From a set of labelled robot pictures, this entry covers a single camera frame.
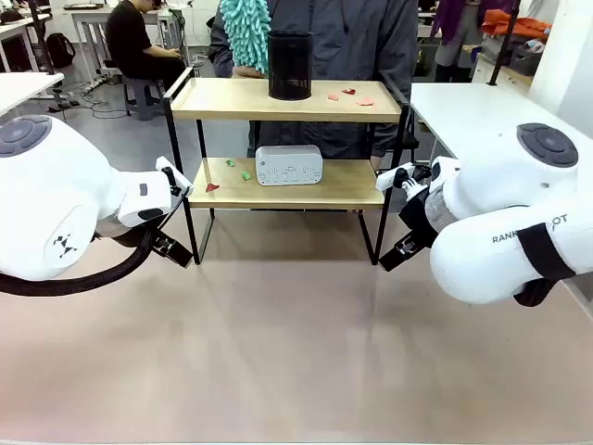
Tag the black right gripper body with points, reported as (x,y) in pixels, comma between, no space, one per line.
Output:
(417,218)

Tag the teal chenille duster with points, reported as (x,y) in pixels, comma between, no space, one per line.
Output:
(245,32)

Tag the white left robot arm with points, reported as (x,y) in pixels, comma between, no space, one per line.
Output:
(51,194)

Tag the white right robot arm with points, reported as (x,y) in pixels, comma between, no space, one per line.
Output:
(505,218)

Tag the person's right hand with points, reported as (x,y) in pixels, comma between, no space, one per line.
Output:
(245,72)

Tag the red green paper scrap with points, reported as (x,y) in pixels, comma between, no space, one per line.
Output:
(212,187)

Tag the large green paper scrap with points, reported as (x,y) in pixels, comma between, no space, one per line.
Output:
(245,175)

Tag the large white table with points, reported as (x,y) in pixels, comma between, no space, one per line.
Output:
(468,116)

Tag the large red paper scrap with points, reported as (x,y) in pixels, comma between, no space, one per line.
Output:
(365,102)

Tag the white digital alarm clock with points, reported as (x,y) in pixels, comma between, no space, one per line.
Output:
(289,165)

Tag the small red paper scrap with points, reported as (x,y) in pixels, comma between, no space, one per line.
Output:
(349,91)

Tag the grey stool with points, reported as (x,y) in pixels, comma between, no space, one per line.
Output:
(143,95)

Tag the person in grey jacket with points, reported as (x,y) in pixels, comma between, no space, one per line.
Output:
(352,41)

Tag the person in purple top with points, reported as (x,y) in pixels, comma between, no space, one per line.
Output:
(456,32)

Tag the black stand pole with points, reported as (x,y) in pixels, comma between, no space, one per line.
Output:
(502,41)

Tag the black mesh pen holder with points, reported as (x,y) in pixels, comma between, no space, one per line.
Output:
(290,65)

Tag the seated person in black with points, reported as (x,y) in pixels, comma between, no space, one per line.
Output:
(134,41)

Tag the orange cloth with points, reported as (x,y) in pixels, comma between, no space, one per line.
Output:
(516,25)

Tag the white side table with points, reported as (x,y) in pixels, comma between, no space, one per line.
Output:
(23,88)

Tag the black backpack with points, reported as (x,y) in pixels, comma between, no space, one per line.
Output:
(60,48)

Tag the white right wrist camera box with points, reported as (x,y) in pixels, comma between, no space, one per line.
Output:
(391,178)

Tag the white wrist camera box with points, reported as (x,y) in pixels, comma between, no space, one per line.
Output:
(176,178)
(391,178)

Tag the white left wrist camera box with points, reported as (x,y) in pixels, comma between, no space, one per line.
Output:
(176,178)

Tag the two-tier wooden black-frame shelf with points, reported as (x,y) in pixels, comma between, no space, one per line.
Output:
(278,104)

